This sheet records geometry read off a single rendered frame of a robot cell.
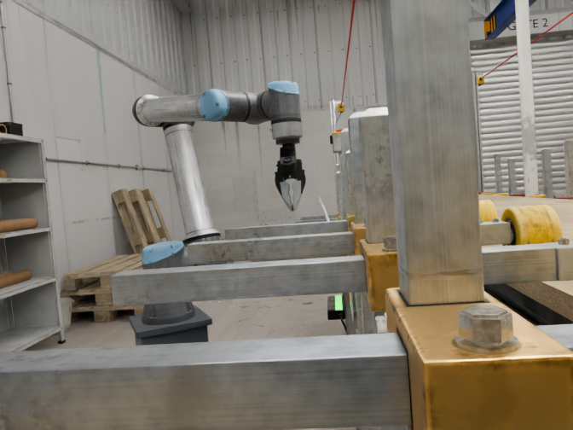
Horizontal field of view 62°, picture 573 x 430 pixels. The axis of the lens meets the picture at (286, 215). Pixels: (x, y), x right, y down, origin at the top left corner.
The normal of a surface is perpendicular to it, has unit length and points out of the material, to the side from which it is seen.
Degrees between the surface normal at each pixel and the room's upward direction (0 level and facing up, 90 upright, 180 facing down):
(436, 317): 0
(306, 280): 90
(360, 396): 90
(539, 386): 90
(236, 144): 90
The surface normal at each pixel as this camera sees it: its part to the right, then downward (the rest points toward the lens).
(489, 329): -0.32, 0.07
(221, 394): -0.09, 0.06
